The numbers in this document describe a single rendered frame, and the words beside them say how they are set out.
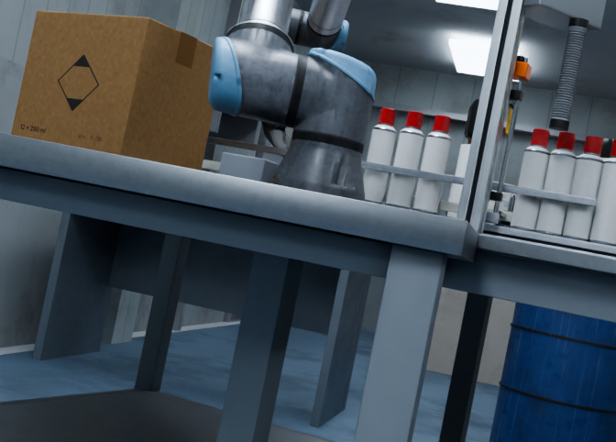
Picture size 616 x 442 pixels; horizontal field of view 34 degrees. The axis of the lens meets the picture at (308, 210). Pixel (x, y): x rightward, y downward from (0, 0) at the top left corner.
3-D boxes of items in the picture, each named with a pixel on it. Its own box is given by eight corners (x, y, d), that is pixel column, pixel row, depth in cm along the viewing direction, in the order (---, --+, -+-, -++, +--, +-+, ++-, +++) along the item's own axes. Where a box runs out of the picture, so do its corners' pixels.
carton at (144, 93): (199, 182, 203) (225, 51, 204) (119, 161, 183) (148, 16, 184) (93, 163, 219) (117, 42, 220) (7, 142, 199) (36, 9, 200)
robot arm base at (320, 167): (370, 212, 165) (382, 153, 166) (351, 203, 151) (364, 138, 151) (284, 195, 169) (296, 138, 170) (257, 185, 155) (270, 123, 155)
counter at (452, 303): (511, 364, 1000) (529, 276, 1002) (509, 389, 756) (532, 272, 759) (433, 347, 1017) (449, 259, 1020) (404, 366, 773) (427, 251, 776)
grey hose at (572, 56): (569, 132, 190) (589, 24, 191) (566, 128, 187) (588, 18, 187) (550, 129, 191) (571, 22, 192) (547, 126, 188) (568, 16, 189)
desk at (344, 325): (91, 348, 533) (120, 208, 536) (349, 410, 502) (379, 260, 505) (25, 358, 462) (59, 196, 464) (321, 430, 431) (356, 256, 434)
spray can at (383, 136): (385, 206, 215) (403, 113, 215) (378, 204, 210) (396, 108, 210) (362, 203, 217) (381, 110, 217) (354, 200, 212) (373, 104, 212)
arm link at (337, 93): (370, 143, 155) (388, 58, 155) (285, 125, 154) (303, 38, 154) (359, 149, 167) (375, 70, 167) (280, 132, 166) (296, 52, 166)
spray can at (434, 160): (439, 216, 209) (458, 120, 210) (433, 214, 204) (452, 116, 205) (415, 212, 211) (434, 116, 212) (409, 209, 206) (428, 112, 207)
